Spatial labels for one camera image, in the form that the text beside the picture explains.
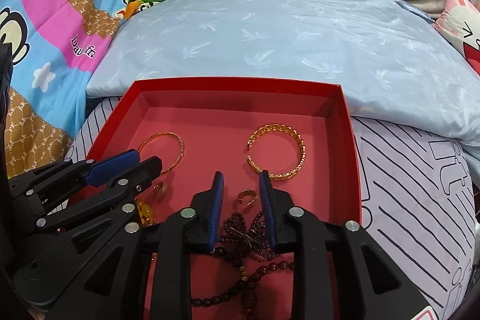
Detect red shallow tray box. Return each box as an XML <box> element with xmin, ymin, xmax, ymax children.
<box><xmin>85</xmin><ymin>75</ymin><xmax>363</xmax><ymax>320</ymax></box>

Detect white pink bunny cushion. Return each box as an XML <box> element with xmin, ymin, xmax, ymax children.
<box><xmin>433</xmin><ymin>0</ymin><xmax>480</xmax><ymax>74</ymax></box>

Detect wide gold cuff bangle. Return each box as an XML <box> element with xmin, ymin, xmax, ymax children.
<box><xmin>246</xmin><ymin>124</ymin><xmax>307</xmax><ymax>182</ymax></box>

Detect yellow amber bead bracelet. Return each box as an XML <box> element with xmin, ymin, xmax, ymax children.
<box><xmin>134</xmin><ymin>197</ymin><xmax>158</xmax><ymax>227</ymax></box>

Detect dark brown bead bracelet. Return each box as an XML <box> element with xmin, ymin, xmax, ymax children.
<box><xmin>189</xmin><ymin>246</ymin><xmax>296</xmax><ymax>317</ymax></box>

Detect thin gold bangle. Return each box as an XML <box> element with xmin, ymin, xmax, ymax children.
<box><xmin>137</xmin><ymin>131</ymin><xmax>185</xmax><ymax>175</ymax></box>

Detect gold ring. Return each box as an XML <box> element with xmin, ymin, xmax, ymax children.
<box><xmin>236</xmin><ymin>189</ymin><xmax>260</xmax><ymax>209</ymax></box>

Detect colourful monkey cartoon blanket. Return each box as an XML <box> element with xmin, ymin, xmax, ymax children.
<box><xmin>1</xmin><ymin>0</ymin><xmax>135</xmax><ymax>177</ymax></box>

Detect grey striped bed cover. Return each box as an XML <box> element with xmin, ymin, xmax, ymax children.
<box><xmin>48</xmin><ymin>96</ymin><xmax>477</xmax><ymax>320</ymax></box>

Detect light blue pillow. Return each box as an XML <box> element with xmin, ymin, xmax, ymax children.
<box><xmin>86</xmin><ymin>0</ymin><xmax>479</xmax><ymax>156</ymax></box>

